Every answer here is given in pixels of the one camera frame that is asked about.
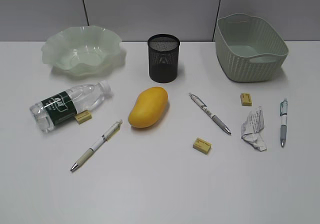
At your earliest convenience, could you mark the yellow mango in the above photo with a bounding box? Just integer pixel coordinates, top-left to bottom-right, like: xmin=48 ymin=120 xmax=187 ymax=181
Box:
xmin=128 ymin=86 xmax=168 ymax=129

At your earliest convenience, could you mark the white pen beige grip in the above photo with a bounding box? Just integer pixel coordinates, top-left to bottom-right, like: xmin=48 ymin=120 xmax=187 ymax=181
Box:
xmin=70 ymin=119 xmax=123 ymax=173

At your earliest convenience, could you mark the white pen grey grip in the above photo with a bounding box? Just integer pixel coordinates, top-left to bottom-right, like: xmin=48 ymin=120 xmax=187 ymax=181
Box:
xmin=188 ymin=92 xmax=232 ymax=135

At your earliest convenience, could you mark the waste paper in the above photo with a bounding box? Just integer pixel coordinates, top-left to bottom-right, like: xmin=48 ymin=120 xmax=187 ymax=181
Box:
xmin=241 ymin=106 xmax=267 ymax=152

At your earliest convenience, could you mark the clear water bottle green label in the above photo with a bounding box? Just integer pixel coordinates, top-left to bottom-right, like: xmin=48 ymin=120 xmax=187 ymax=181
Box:
xmin=29 ymin=80 xmax=111 ymax=133

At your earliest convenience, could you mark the blue clip pen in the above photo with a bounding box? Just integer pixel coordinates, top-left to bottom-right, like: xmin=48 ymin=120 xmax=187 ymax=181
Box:
xmin=279 ymin=98 xmax=288 ymax=148

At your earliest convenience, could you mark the black mesh pen holder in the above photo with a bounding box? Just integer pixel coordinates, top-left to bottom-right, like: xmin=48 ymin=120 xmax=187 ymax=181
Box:
xmin=147 ymin=34 xmax=180 ymax=83

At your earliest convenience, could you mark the yellow eraser front centre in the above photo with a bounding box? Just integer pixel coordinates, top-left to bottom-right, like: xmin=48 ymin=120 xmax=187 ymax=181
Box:
xmin=192 ymin=137 xmax=212 ymax=155

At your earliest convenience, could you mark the yellow eraser near bottle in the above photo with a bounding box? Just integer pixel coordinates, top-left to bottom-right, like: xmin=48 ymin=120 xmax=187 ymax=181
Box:
xmin=74 ymin=110 xmax=92 ymax=125

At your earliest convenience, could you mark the yellow eraser near basket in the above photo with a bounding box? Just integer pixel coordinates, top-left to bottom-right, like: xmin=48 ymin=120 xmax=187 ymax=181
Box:
xmin=240 ymin=93 xmax=253 ymax=106

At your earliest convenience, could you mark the pale green wavy plate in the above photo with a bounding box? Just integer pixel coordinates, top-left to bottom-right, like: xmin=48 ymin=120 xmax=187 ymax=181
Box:
xmin=41 ymin=25 xmax=122 ymax=77

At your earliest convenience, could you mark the pale green woven basket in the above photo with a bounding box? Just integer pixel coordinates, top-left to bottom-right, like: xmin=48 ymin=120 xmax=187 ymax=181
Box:
xmin=215 ymin=13 xmax=289 ymax=83

